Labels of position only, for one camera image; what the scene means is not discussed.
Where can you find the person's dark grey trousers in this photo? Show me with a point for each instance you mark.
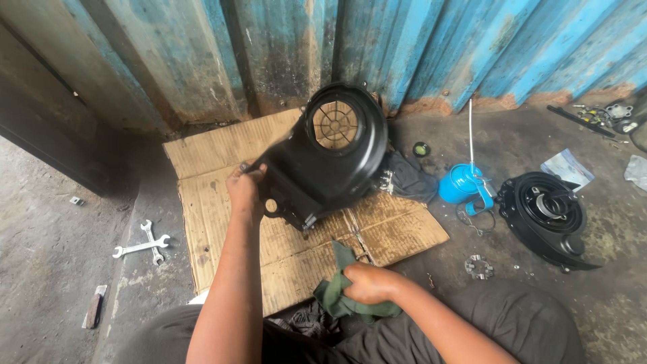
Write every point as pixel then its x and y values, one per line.
pixel 455 323

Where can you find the small metal bracket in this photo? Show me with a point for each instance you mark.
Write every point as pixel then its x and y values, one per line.
pixel 77 200

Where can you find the person's left fingers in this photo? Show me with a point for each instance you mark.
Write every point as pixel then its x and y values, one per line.
pixel 252 169

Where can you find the person's right fingers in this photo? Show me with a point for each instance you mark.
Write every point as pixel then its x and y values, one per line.
pixel 354 278

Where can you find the black cloth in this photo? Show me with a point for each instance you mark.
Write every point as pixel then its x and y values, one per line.
pixel 409 177

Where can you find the flattened brown cardboard sheet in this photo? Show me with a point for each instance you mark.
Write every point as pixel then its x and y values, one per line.
pixel 283 222

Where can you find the long silver open-end wrench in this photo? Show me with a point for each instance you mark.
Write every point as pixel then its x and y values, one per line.
pixel 141 246

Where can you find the blue oil can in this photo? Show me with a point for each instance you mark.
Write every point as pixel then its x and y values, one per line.
pixel 462 182

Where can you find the person's right hand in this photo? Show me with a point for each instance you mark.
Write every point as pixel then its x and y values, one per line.
pixel 371 285

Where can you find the pile of metal engine parts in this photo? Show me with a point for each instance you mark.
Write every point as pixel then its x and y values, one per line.
pixel 606 116

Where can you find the long black metal bar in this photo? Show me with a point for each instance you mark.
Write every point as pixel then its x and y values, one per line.
pixel 579 120

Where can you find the black round engine housing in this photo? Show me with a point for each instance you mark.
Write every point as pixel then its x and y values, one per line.
pixel 546 217

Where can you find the green rag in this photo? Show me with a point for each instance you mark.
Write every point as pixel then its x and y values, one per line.
pixel 338 293

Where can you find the crumpled grey plastic wrapper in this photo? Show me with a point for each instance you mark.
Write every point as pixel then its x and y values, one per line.
pixel 637 172

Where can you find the short silver open-end wrench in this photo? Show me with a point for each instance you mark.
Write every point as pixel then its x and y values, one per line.
pixel 151 242

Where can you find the black plastic engine cover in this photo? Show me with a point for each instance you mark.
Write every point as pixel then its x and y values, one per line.
pixel 323 162

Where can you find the small green round cap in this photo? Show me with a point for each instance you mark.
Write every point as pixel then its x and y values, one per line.
pixel 421 149

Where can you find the person's left hand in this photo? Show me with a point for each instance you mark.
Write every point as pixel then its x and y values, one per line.
pixel 244 188

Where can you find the clear plastic bag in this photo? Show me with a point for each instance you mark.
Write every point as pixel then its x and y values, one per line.
pixel 566 169

